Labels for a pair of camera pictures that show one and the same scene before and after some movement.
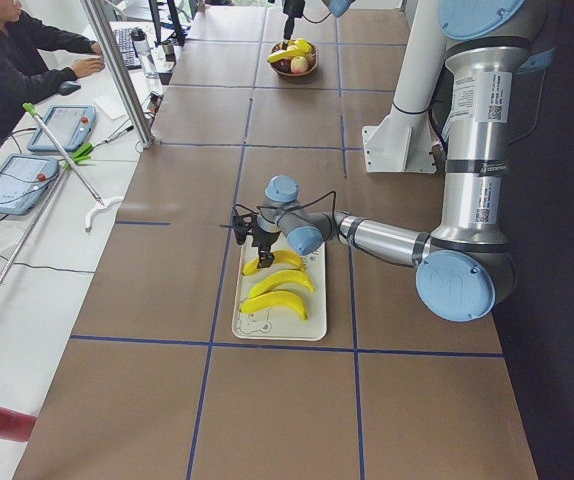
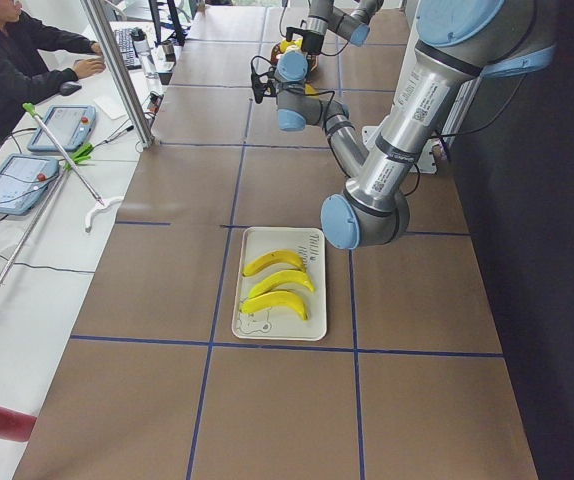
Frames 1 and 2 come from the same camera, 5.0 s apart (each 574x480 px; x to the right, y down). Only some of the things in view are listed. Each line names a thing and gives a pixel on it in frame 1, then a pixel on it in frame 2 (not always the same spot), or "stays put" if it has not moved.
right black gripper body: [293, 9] → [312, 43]
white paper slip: [111, 106] stays put
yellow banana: [279, 257] stays put
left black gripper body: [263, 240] → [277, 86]
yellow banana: [283, 277] stays put
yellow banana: [267, 299] stays put
